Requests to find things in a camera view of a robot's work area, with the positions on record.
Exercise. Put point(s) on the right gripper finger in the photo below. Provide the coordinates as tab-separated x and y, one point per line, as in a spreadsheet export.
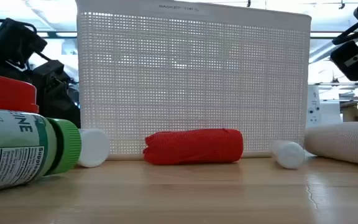
348	33

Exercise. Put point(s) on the red first aid kit case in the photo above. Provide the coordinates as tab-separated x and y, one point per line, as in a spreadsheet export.
5	91

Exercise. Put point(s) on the white bandage roll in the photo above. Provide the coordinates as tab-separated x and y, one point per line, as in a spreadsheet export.
93	147

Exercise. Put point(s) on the green-capped supplement bottle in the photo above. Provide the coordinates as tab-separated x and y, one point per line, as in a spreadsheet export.
14	146

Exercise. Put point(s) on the beige elastic bandage roll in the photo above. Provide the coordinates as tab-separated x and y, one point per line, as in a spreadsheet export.
346	141

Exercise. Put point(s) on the small white bottle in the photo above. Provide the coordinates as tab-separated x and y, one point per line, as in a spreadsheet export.
287	154

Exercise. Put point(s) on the white perforated plastic basket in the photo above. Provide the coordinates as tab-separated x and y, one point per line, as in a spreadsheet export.
194	77

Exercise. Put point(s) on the red bandage roll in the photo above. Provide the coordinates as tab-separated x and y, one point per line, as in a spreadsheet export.
194	146

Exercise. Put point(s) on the white standing device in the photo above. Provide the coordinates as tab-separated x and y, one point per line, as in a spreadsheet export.
313	105

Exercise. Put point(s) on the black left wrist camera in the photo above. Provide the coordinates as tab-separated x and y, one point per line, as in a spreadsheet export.
14	40

